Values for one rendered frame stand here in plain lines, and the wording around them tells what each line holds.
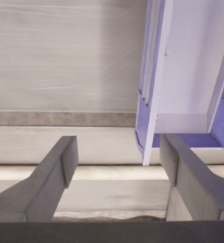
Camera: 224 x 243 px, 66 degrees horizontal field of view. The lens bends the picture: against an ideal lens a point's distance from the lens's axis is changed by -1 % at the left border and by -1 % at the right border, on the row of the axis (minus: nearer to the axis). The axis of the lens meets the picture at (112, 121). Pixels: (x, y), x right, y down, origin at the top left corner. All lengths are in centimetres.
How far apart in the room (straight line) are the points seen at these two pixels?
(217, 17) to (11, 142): 50
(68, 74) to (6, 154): 26
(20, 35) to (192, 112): 38
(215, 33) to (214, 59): 5
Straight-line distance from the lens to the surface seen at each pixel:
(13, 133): 46
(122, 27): 35
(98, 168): 44
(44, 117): 42
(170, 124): 41
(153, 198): 57
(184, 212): 48
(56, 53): 36
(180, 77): 39
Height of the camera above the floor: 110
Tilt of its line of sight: 64 degrees down
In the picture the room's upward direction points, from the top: 175 degrees clockwise
